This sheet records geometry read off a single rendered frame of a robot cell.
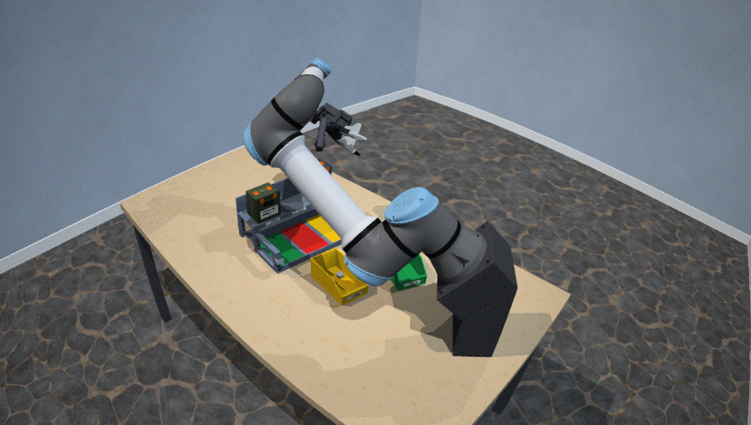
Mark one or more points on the green bin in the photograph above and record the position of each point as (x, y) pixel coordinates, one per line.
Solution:
(414, 268)

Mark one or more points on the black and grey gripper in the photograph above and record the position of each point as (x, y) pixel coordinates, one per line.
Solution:
(347, 137)

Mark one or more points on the yellow bin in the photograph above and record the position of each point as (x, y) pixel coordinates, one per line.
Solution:
(324, 268)

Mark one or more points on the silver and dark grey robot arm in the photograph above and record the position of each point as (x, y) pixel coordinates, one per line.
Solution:
(414, 222)

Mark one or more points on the grey metal shelf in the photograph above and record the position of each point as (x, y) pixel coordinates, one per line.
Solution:
(296, 237)

